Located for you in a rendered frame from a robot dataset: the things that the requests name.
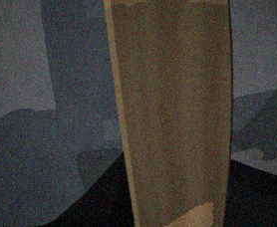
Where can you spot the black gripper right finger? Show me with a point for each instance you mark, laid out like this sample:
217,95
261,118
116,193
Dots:
252,197

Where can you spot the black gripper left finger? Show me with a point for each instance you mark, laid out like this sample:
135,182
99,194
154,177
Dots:
106,204

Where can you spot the tan wooden board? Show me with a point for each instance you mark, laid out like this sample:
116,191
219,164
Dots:
172,62

